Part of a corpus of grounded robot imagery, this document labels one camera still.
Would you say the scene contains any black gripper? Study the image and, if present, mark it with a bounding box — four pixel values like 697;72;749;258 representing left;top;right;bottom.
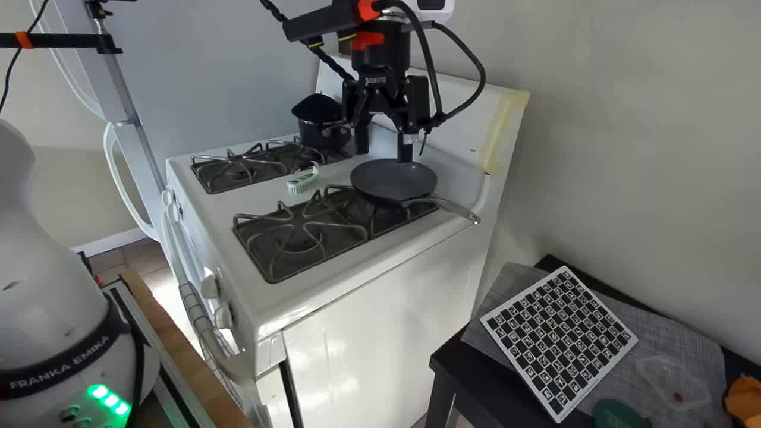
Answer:
340;45;436;165

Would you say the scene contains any white gas stove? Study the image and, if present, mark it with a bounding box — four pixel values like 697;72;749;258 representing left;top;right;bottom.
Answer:
162;52;533;428

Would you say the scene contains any dark grey frying pan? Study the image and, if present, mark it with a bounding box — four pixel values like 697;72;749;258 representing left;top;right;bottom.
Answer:
348;157;483;226

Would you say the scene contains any dark grey pot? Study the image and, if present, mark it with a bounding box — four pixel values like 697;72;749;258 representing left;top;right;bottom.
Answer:
291;93;359;157

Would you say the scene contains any black burner grate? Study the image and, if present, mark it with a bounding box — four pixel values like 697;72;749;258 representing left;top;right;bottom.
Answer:
188;139;355;197
231;184;442;286

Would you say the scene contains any black side table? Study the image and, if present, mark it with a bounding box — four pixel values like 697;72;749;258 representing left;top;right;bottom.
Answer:
427;252;761;428

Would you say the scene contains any black white calibration board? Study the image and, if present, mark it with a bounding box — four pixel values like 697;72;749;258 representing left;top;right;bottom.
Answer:
479;264;641;427

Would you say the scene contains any striped white dish towel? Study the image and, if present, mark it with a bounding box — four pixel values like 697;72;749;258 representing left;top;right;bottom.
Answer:
177;284;242;361

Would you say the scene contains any wooden board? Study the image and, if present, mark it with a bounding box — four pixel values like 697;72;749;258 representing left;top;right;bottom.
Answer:
116;269;253;428

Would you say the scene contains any black rod with orange tape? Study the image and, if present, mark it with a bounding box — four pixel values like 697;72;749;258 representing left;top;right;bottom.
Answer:
0;30;127;57

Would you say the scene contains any clear plastic container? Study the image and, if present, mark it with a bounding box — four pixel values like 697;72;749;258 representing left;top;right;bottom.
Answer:
632;354;716;414

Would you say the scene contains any small green object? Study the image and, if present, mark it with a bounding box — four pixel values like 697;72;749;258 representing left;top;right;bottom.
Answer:
592;397;654;428

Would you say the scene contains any orange object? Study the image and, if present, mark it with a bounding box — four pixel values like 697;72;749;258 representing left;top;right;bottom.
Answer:
723;374;761;428

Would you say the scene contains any thin smooth black cable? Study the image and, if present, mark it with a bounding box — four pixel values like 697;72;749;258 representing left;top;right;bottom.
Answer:
390;0;487;139

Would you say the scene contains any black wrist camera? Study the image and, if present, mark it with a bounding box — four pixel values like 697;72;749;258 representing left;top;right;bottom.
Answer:
283;0;376;44

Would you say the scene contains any white oven door handle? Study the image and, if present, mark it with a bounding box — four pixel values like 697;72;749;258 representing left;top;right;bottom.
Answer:
162;189;240;364

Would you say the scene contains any metal camera stand pole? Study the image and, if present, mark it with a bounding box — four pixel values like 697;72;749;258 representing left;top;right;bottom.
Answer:
81;0;175;210

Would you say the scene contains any aluminium rail frame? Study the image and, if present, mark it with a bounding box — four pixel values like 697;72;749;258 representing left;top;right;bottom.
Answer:
103;282;201;428

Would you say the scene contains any thin black hanging cable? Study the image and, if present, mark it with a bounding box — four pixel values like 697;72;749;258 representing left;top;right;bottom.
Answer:
0;0;52;115

